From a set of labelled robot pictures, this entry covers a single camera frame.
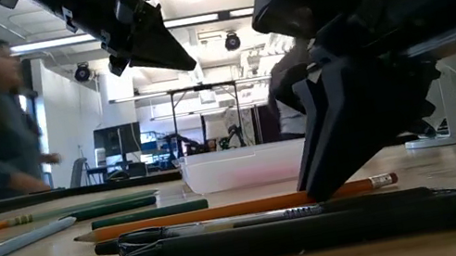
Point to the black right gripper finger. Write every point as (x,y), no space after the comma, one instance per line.
(357,114)

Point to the clear plastic supply box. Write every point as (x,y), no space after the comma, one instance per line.
(239,163)

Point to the dark green crayon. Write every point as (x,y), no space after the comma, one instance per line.
(119,207)

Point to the black pen clear barrel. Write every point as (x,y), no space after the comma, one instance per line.
(226,224)

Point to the white spotlight lamp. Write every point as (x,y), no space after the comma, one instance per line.
(454,116)

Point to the black computer monitor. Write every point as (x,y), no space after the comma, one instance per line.
(117,140)

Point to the grey chair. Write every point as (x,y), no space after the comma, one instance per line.
(77,173)

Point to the ceiling light strip rail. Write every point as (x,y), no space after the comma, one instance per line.
(53,43)

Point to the black background workstation frame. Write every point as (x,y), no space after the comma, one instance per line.
(202,87)

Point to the black aluminium table frame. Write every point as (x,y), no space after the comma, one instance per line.
(79,192)

